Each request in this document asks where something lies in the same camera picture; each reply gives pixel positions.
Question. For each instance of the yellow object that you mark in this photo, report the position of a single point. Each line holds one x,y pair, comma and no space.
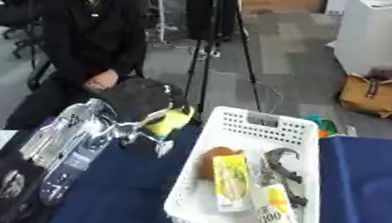
171,121

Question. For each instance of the white plastic basket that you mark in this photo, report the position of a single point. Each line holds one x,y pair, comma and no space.
222,199

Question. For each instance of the white orange carton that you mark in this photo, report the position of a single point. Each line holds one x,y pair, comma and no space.
273,210

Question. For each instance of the yellow green box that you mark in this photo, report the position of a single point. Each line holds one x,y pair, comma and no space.
230,182

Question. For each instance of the person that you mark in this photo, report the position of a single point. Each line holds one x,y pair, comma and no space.
88,41

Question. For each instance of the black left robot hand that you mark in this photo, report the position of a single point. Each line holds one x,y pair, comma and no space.
139,99

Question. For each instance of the green orange object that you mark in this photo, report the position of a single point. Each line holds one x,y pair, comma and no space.
324,127

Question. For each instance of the white cabinet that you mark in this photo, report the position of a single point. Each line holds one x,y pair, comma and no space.
375,34

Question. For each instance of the tan bag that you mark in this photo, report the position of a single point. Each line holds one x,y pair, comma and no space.
373,94

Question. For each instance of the black office chair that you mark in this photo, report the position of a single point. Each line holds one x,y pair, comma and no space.
9,5

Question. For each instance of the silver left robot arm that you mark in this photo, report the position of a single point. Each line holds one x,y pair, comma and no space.
56,152

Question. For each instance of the dark grey toy figure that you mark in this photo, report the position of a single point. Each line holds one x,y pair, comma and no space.
280,170

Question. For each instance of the brown round object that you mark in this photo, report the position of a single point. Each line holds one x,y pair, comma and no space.
207,164

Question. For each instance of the black tripod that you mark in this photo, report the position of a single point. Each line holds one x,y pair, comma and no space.
210,44

